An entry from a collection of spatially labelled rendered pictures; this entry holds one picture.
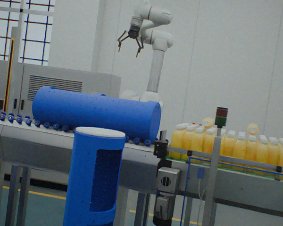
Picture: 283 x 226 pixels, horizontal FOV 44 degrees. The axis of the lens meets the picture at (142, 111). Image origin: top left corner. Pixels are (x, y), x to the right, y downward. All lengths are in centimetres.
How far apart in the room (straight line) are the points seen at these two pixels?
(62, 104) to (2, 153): 65
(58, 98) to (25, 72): 194
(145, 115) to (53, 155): 73
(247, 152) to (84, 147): 96
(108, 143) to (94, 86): 228
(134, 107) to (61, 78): 205
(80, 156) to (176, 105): 343
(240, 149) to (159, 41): 135
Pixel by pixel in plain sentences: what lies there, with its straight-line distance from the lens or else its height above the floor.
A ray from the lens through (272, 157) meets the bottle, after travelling 219.
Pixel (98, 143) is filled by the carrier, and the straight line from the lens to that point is 184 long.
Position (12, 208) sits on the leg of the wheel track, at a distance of 286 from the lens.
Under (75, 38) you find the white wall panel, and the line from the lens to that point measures 526.
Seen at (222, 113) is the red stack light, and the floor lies 123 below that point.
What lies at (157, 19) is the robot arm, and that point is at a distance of 259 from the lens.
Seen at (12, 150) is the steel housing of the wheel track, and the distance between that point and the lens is 276.
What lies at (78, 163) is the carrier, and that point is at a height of 86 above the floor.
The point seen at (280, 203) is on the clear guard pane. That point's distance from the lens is 210.
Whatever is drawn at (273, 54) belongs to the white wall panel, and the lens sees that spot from 532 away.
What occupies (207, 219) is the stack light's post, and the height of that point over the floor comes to 65.
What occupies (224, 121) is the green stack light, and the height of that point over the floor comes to 119.
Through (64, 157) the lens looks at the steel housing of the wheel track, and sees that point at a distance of 252.
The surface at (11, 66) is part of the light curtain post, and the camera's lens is 327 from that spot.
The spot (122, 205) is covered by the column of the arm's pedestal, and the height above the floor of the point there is 31.
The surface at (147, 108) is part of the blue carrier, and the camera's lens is 227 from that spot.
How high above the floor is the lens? 128
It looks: 3 degrees down
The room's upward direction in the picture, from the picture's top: 8 degrees clockwise
